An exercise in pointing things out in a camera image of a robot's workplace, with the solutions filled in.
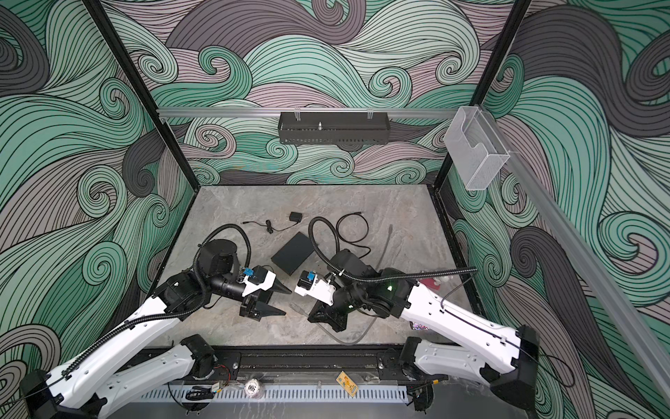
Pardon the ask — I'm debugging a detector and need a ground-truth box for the white slotted cable duct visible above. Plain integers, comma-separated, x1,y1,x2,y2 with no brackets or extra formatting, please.
130,385,410,404

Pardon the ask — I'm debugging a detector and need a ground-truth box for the black wall power adapter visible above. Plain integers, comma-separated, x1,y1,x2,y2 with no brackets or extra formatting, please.
289,211,303,223

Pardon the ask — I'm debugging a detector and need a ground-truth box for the black corner frame post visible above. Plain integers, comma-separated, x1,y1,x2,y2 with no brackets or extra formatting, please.
82,0,200,193
434,1,531,190

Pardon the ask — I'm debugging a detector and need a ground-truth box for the large black switch box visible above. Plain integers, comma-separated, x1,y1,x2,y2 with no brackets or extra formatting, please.
270,232,314,275

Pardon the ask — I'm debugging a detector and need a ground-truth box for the black looped usb cable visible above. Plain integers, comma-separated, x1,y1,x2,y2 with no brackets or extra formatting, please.
334,211,373,258

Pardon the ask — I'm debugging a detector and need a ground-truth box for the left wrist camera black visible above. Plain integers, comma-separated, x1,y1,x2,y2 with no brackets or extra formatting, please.
242,265,277,299

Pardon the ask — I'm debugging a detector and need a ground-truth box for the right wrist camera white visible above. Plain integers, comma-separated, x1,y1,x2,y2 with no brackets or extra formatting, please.
294,271,336,306

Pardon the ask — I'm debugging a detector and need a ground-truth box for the grey ethernet cable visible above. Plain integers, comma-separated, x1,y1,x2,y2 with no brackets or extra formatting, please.
292,223,394,347

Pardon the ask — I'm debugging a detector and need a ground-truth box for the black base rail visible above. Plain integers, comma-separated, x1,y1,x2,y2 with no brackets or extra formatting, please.
214,344,406,381

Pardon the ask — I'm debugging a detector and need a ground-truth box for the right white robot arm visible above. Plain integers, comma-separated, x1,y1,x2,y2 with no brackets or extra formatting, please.
295,272,540,411

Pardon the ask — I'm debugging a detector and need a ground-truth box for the black adapter cable with barrel plug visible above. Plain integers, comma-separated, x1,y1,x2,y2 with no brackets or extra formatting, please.
241,219,302,235

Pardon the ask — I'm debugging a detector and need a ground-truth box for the clear plastic wall bin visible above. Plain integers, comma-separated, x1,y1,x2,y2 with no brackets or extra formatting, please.
443,106,509,191

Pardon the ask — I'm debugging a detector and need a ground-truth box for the pink toy with white bunny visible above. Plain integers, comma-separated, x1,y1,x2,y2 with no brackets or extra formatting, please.
420,276,456,293

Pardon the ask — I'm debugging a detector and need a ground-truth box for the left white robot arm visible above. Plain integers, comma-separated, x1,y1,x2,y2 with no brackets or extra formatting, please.
20,266,289,418

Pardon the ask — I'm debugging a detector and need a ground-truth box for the yellow tag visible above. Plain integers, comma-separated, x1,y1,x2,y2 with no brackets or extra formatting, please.
336,371,359,397

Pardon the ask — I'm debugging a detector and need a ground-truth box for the black corner frame post left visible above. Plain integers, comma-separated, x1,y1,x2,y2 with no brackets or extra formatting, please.
82,0,200,193

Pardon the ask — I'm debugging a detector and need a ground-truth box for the black corner frame post right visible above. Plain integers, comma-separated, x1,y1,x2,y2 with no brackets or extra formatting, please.
434,1,531,190

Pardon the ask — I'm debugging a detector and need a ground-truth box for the black perforated wall tray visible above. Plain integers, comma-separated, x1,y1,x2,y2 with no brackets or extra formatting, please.
277,113,391,147

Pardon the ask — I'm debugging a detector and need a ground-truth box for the glittery microphone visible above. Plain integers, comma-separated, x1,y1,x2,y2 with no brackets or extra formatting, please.
410,321,429,331

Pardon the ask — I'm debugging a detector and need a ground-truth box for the aluminium wall rail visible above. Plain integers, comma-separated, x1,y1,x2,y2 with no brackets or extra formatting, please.
157,106,458,120

